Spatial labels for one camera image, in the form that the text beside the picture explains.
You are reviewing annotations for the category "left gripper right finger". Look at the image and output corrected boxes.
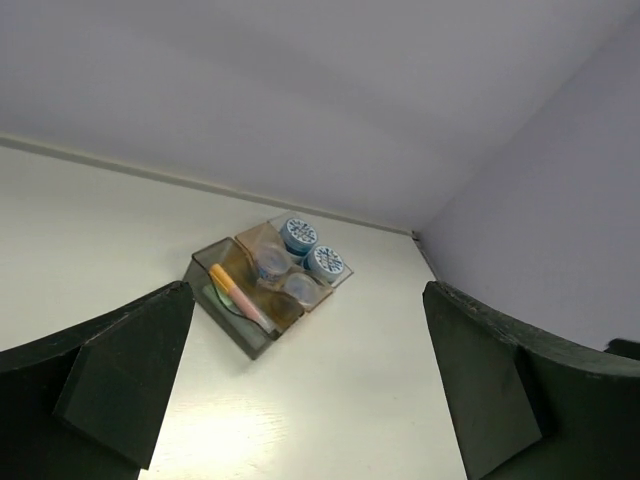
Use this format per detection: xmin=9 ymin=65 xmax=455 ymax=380
xmin=423 ymin=281 xmax=639 ymax=479

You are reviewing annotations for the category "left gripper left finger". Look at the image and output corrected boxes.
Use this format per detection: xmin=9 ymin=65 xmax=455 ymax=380
xmin=1 ymin=281 xmax=195 ymax=479

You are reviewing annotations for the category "green highlighter marker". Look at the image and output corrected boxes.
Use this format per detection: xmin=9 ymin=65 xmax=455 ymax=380
xmin=202 ymin=284 xmax=242 ymax=315

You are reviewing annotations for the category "orange highlighter marker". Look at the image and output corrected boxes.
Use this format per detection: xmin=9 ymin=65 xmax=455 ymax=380
xmin=228 ymin=286 xmax=273 ymax=332

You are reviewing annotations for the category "orange marker cap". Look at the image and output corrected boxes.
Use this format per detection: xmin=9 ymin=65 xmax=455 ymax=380
xmin=208 ymin=264 xmax=236 ymax=294

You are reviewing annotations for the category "clear jar of pins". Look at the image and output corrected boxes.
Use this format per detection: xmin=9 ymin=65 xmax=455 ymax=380
xmin=253 ymin=242 xmax=293 ymax=286
xmin=283 ymin=272 xmax=321 ymax=309

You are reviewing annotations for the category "blue lidded round tin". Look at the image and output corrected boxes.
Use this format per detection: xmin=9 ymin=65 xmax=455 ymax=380
xmin=280 ymin=217 xmax=318 ymax=257

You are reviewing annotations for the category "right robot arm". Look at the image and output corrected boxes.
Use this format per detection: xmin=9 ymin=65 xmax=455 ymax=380
xmin=605 ymin=338 xmax=640 ymax=361

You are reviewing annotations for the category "dark grey plastic container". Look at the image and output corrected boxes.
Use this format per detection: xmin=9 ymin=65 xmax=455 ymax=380
xmin=184 ymin=237 xmax=281 ymax=360

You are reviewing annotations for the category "amber plastic container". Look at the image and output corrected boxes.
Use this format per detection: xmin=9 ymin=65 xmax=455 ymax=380
xmin=235 ymin=222 xmax=334 ymax=333

